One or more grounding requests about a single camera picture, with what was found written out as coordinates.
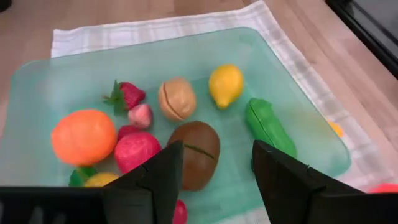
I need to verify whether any white checkered cloth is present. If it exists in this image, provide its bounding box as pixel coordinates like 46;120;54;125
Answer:
50;0;398;224

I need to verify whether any yellow toy lemon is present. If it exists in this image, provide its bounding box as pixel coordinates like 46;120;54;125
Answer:
208;63;245;110

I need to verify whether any teal translucent plastic container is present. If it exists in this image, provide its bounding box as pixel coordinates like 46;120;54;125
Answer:
0;26;353;218

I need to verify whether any brown toy kiwi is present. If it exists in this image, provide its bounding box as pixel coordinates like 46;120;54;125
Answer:
167;120;221;192

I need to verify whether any yellow toy banana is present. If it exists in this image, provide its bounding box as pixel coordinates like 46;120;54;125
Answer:
328;119;345;139

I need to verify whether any green toy pea pod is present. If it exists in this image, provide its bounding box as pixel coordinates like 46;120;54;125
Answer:
244;97;298;159

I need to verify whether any black aluminium table frame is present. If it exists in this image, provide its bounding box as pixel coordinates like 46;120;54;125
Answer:
325;0;398;79

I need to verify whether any orange toy tangerine with leaf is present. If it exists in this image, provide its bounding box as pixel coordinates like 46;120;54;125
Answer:
50;108;118;167

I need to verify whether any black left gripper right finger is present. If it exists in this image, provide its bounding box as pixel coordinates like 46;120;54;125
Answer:
250;139;398;224

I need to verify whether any large red toy strawberry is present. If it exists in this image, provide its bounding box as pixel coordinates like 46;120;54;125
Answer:
114;131;162;175

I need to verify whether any tan toy potato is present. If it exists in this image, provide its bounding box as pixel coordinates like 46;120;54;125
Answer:
157;77;197;122

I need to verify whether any pink toy peach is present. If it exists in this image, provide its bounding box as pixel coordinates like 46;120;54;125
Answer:
127;103;154;129

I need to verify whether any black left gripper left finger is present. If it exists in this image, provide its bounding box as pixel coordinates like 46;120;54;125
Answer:
0;139;185;224

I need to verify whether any yellow toy bell pepper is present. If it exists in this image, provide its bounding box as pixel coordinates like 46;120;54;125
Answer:
68;166;121;188

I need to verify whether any small strawberry with green leaves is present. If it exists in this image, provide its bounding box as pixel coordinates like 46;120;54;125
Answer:
102;80;147;116

